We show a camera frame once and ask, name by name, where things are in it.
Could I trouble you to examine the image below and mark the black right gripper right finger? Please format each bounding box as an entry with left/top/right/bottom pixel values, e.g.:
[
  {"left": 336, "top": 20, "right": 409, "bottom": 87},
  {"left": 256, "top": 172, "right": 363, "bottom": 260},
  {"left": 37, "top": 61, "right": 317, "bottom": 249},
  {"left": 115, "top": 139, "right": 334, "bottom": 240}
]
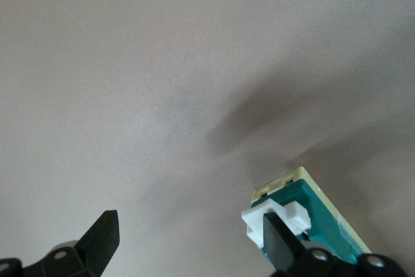
[{"left": 262, "top": 212, "right": 406, "bottom": 277}]

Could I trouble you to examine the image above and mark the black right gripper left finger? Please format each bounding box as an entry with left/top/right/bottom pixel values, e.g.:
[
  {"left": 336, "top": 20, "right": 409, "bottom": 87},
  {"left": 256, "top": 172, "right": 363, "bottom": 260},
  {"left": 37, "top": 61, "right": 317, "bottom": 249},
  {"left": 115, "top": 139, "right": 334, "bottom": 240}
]
[{"left": 0, "top": 210, "right": 121, "bottom": 277}]

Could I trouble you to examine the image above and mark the green load switch white lever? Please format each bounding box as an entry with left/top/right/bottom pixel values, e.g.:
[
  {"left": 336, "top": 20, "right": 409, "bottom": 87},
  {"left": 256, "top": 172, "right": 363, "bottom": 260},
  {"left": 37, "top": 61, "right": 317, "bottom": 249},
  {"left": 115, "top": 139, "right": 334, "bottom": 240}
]
[{"left": 241, "top": 165, "right": 373, "bottom": 265}]

